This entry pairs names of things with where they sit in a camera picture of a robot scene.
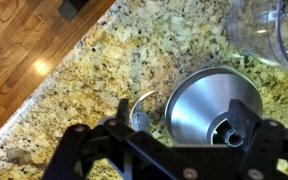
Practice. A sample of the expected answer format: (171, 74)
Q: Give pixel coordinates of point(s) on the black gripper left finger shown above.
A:
(74, 150)

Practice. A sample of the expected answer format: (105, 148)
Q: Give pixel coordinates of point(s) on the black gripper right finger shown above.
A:
(264, 143)

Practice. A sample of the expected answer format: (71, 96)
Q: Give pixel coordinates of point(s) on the grey conical chopper lid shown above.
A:
(200, 103)

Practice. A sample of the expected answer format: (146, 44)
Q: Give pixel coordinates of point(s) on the clear plastic chopper bowl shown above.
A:
(254, 30)

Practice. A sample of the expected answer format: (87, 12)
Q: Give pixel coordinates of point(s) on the dark stand foot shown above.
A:
(70, 8)

